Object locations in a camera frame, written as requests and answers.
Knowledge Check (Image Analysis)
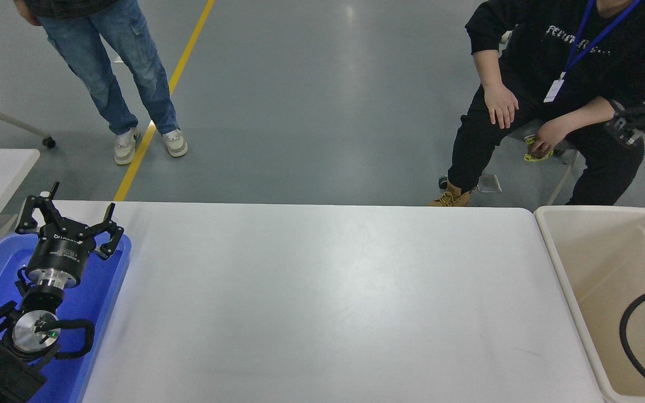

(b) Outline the white rolling chair base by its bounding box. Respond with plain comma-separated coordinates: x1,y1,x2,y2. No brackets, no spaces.
0,31,58,149

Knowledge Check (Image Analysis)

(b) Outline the yellow floor tape line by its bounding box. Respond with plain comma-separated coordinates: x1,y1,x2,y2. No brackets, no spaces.
114,0,216,202

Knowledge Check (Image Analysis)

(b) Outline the large pale plastic bin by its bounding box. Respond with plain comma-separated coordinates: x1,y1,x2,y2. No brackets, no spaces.
534,206,645,403

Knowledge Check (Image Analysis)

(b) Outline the blue plastic tray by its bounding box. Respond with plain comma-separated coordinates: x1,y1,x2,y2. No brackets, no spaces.
0,232,133,403

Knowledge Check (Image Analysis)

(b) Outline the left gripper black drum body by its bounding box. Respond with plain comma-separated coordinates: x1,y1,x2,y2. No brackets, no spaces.
26,221,99,278

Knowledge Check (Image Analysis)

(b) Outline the person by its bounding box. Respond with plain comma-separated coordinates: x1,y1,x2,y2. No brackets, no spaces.
13,0,189,166
428,0,645,208

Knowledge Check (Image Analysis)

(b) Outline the person's left hand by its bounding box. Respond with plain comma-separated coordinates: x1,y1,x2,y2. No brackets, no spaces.
529,119,568,158

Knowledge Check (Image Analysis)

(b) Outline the grey padded armchair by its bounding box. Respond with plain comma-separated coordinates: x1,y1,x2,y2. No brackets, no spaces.
440,31,581,205

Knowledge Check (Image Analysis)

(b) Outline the person's right hand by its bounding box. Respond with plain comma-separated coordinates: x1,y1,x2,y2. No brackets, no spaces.
13,0,41,27
483,83,520,130

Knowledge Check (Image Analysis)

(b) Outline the small dark yellow object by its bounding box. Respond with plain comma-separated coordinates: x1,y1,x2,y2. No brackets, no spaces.
524,134,555,163

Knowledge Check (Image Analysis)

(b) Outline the white badge with blue lanyard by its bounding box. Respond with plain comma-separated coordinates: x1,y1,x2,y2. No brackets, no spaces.
543,0,642,103

